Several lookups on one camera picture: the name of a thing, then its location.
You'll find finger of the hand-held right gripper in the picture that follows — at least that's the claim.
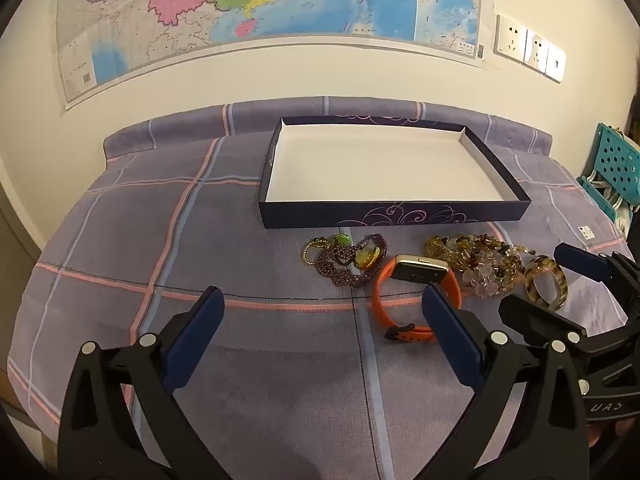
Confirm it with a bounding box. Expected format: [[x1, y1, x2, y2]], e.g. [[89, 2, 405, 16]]
[[499, 294, 588, 348], [554, 243, 640, 306]]

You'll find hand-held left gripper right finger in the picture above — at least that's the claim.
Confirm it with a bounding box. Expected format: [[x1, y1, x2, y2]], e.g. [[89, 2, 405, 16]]
[[421, 284, 591, 480]]

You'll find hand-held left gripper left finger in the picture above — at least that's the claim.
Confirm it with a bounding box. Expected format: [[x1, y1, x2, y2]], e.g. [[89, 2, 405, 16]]
[[57, 286, 226, 480]]

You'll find tortoiseshell bangle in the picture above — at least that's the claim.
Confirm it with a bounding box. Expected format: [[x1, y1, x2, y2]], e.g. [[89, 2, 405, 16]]
[[523, 255, 569, 309]]

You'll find clear crystal bracelet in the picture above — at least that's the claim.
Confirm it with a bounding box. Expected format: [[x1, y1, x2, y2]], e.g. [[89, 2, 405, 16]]
[[460, 260, 521, 301]]

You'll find orange smartwatch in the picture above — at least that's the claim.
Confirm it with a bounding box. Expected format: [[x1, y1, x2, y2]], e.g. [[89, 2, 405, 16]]
[[371, 254, 463, 343]]

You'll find amber bead necklace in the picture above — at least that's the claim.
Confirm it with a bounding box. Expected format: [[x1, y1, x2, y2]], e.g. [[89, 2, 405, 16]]
[[425, 233, 538, 281]]

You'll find dark bead green pendant bracelet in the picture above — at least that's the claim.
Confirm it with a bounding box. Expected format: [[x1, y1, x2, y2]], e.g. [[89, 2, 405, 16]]
[[350, 240, 383, 269]]

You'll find purple beaded bracelet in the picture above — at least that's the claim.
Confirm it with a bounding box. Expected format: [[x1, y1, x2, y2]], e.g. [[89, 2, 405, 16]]
[[315, 233, 388, 288]]

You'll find gold bead green pendant bracelet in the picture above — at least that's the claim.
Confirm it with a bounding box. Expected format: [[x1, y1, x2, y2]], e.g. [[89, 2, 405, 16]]
[[301, 234, 352, 266]]

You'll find dark purple box lid tray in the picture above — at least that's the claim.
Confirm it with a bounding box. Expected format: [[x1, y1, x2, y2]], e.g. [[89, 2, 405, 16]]
[[258, 116, 532, 229]]

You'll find teal perforated plastic basket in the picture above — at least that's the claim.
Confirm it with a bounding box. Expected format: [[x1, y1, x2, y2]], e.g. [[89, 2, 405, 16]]
[[577, 122, 640, 221]]

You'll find purple checked bed sheet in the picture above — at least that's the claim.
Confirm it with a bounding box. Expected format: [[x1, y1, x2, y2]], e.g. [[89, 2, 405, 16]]
[[7, 96, 640, 480]]

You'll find white wall socket plate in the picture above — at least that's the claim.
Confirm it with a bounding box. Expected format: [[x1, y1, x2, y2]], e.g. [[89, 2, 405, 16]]
[[495, 14, 528, 59], [524, 30, 551, 70], [545, 44, 567, 82]]

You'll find colourful wall map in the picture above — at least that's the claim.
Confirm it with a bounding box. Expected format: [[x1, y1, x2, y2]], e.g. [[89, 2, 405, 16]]
[[52, 0, 488, 111]]

